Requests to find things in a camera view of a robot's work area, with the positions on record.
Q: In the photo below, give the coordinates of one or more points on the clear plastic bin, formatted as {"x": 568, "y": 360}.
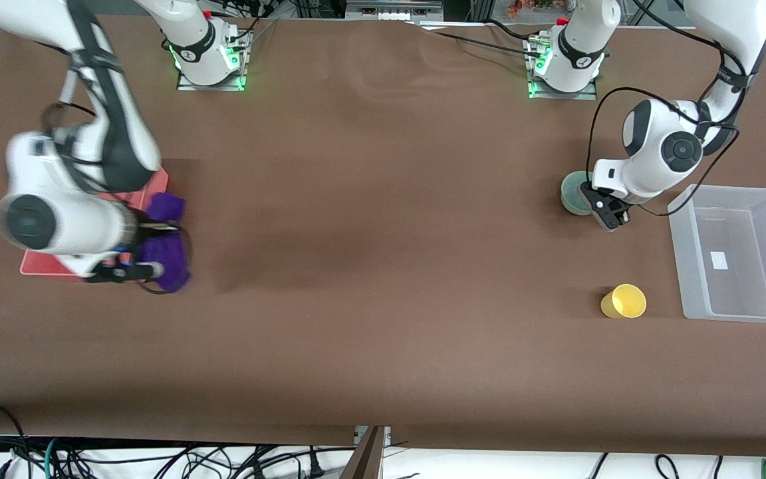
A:
{"x": 739, "y": 293}

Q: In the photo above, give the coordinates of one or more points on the grey power strip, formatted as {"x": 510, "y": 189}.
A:
{"x": 393, "y": 9}

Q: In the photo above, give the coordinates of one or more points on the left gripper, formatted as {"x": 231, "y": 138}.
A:
{"x": 620, "y": 215}

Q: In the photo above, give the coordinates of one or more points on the pink plastic bin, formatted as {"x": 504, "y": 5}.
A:
{"x": 155, "y": 188}

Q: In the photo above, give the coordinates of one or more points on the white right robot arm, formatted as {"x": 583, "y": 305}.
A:
{"x": 124, "y": 126}

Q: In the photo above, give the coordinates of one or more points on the metal base plate of left arm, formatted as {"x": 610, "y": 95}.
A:
{"x": 589, "y": 92}

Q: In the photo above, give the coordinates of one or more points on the purple cloth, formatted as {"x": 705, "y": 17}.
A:
{"x": 167, "y": 263}

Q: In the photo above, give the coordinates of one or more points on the wooden post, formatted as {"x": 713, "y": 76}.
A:
{"x": 364, "y": 459}

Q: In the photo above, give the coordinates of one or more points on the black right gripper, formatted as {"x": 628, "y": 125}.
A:
{"x": 147, "y": 227}

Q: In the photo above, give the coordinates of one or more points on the white label in clear bin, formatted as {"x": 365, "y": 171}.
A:
{"x": 719, "y": 260}

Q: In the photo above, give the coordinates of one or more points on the green bowl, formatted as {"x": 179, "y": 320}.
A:
{"x": 572, "y": 196}

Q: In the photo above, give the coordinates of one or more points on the yellow cup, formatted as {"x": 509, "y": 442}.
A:
{"x": 626, "y": 301}

